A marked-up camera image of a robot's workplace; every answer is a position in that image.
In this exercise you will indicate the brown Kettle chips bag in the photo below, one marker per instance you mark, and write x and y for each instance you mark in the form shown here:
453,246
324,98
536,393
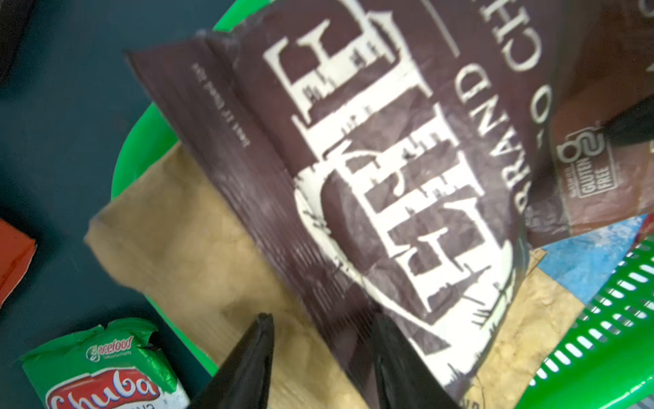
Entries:
403,156

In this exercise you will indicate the green seaweed snack bag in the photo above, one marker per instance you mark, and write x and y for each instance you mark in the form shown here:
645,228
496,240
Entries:
111,366

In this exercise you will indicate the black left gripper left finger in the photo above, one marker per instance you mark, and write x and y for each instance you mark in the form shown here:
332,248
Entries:
243,379

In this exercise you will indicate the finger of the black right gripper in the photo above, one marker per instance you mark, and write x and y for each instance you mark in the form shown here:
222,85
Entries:
632,126

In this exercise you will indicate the orange cheddar chips bag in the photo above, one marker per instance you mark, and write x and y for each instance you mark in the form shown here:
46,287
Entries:
16,251

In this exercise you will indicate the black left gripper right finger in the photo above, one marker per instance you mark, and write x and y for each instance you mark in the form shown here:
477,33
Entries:
402,378

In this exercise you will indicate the blue Sea Salt chips bag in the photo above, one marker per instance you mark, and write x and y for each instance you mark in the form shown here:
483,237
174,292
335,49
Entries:
172,237

